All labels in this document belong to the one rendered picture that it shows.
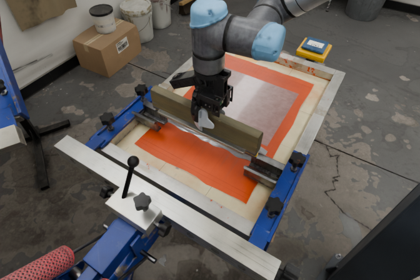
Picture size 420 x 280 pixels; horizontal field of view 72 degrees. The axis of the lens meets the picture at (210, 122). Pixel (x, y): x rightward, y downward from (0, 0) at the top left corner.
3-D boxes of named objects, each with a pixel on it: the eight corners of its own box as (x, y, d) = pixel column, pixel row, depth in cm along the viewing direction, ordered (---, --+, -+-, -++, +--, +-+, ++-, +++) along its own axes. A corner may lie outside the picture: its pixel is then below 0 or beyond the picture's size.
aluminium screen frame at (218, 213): (219, 39, 139) (219, 32, 136) (342, 80, 118) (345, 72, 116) (95, 152, 94) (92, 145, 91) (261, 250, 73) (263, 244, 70)
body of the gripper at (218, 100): (218, 120, 73) (219, 83, 64) (190, 107, 76) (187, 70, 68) (232, 102, 78) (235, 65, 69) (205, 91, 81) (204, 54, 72)
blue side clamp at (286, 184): (289, 160, 93) (294, 147, 88) (304, 167, 91) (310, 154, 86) (247, 242, 75) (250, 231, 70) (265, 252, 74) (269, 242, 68)
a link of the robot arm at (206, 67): (185, 54, 64) (204, 37, 69) (186, 71, 68) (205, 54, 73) (214, 65, 62) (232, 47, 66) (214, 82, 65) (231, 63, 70)
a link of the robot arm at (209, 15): (222, 16, 54) (181, 8, 56) (221, 65, 62) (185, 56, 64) (237, -1, 58) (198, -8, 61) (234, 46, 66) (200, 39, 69)
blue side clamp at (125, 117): (153, 99, 112) (150, 85, 107) (163, 103, 111) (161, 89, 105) (95, 152, 95) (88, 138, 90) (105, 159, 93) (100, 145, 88)
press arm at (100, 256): (138, 206, 77) (135, 197, 73) (156, 217, 75) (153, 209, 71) (88, 266, 67) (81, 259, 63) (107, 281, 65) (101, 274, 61)
